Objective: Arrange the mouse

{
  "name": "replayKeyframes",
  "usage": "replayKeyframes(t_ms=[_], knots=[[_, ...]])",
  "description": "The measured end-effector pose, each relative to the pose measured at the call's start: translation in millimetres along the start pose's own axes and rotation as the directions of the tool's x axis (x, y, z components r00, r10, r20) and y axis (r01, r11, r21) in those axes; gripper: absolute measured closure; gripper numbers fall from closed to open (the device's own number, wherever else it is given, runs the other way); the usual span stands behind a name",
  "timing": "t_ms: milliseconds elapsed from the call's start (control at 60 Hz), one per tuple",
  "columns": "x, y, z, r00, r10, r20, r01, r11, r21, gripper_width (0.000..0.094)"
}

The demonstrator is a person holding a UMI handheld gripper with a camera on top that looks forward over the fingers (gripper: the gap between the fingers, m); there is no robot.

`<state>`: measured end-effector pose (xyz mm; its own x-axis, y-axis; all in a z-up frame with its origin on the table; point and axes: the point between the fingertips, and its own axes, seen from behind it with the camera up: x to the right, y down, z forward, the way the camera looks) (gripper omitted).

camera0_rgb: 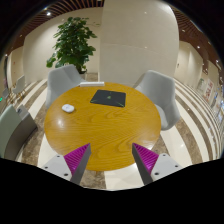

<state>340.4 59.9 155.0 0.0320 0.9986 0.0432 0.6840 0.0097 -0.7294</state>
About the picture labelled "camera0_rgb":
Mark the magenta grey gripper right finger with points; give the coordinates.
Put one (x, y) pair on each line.
(153, 166)

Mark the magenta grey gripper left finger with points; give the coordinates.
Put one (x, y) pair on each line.
(71, 166)

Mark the white computer mouse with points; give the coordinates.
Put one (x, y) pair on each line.
(68, 108)

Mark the black mouse pad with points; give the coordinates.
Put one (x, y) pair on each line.
(110, 98)

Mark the round wooden table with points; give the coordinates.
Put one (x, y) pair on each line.
(109, 130)

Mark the grey-green armchair at left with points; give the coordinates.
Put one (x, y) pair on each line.
(16, 126)

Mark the grey chair back right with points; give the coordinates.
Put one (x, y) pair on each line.
(160, 89)

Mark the grey chair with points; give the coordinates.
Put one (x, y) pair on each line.
(61, 80)
(19, 89)
(160, 89)

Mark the white keyboard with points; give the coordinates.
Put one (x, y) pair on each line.
(91, 84)

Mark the grey chair back left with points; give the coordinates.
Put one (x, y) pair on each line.
(61, 80)

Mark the grey chair far left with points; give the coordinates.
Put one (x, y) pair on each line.
(19, 89)

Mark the green potted plant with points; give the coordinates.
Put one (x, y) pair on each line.
(72, 47)

